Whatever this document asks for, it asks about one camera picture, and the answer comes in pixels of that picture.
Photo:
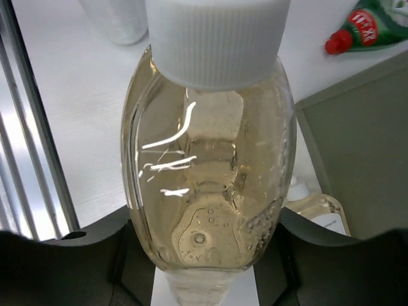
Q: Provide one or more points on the clear soap bottle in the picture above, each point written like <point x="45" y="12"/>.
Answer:
<point x="321" y="209"/>
<point x="208" y="141"/>

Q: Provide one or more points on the aluminium mounting rail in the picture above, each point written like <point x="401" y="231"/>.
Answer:
<point x="35" y="201"/>

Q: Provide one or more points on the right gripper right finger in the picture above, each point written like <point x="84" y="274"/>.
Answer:
<point x="306" y="264"/>

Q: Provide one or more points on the silver spray can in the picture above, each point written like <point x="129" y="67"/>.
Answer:
<point x="123" y="22"/>

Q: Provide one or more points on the green dish soap bottle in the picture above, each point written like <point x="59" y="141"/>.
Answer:
<point x="370" y="25"/>

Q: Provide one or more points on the green canvas bag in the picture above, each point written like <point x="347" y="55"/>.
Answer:
<point x="356" y="135"/>

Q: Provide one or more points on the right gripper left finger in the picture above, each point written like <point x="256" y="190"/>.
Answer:
<point x="101" y="264"/>

